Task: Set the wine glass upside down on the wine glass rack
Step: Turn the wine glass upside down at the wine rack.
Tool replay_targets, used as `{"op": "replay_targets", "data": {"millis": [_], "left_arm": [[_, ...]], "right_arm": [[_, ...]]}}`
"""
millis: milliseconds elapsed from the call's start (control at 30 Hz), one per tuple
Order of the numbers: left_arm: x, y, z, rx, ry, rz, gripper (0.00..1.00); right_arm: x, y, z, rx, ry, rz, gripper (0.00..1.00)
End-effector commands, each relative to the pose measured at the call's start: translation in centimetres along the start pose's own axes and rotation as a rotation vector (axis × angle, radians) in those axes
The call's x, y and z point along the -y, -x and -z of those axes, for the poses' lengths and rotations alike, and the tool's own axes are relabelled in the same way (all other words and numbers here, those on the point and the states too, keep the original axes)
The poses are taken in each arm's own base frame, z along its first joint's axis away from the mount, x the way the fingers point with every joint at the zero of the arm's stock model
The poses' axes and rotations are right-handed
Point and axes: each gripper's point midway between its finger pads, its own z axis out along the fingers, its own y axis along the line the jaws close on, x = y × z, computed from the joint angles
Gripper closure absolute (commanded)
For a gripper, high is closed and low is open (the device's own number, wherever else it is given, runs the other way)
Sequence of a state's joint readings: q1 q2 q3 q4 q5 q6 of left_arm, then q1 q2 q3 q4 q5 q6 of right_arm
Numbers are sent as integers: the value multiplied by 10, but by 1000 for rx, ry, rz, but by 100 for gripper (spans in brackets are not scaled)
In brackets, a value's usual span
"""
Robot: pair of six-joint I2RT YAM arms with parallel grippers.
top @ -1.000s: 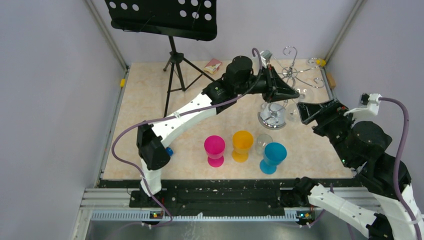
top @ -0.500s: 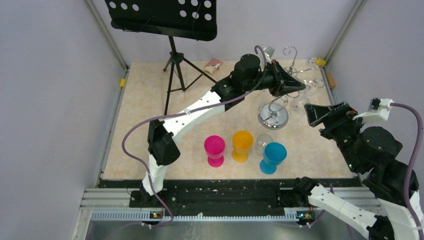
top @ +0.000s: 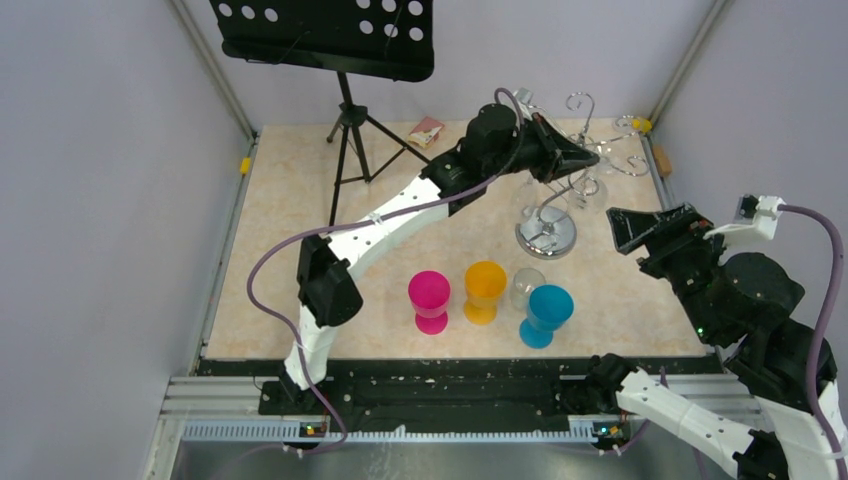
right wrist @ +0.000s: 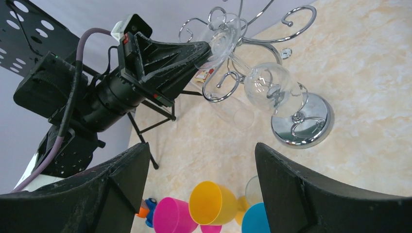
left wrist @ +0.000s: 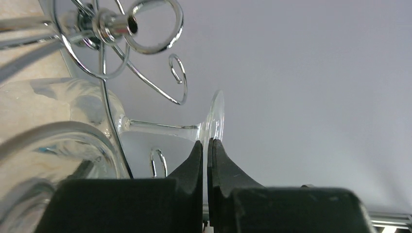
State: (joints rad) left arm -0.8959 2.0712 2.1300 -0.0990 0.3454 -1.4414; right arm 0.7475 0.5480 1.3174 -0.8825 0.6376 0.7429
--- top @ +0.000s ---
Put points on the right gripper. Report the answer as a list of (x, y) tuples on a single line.
[(672, 229)]

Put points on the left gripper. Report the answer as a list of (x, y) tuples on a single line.
[(555, 161)]

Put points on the magenta plastic goblet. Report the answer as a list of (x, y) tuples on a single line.
[(429, 293)]

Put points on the clear wine glass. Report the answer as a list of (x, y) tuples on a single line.
[(589, 192)]

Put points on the tall clear flute glass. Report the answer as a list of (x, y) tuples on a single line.
[(526, 203)]

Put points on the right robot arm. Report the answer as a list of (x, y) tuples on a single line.
[(745, 303)]

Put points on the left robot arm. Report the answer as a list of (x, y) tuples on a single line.
[(498, 141)]

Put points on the chrome wine glass rack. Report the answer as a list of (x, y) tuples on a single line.
[(546, 229)]

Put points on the small clear tumbler glass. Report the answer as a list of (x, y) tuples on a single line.
[(523, 283)]

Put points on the wooden block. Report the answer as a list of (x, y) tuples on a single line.
[(663, 164)]

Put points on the yellow corner clamp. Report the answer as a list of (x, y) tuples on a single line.
[(641, 124)]

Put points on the blue plastic goblet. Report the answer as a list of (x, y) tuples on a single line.
[(548, 308)]

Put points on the small pink card box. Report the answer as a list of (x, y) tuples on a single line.
[(425, 133)]

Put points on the orange plastic goblet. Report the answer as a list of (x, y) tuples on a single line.
[(485, 283)]

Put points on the black music stand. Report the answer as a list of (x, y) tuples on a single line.
[(381, 39)]

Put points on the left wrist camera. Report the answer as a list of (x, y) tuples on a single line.
[(525, 97)]

